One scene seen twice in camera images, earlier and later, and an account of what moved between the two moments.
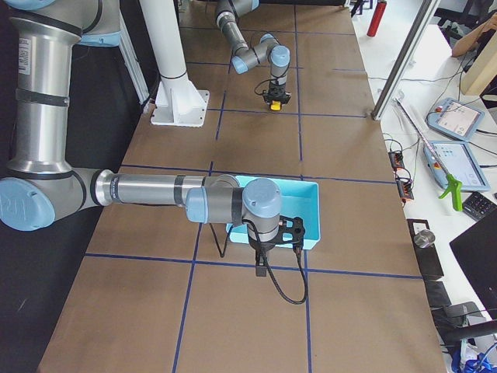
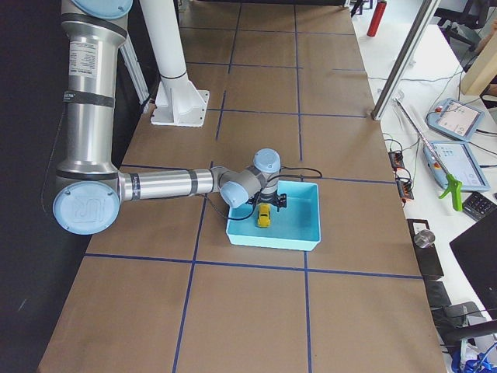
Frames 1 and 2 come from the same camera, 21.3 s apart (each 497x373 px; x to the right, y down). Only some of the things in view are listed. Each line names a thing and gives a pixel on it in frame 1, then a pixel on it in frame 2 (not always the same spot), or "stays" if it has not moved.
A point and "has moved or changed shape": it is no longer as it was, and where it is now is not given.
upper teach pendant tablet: [457, 118] stays
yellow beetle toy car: [276, 105] has moved or changed shape
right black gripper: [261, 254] → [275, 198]
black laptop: [476, 251] stays
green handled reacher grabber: [454, 186] stays
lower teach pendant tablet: [457, 159] stays
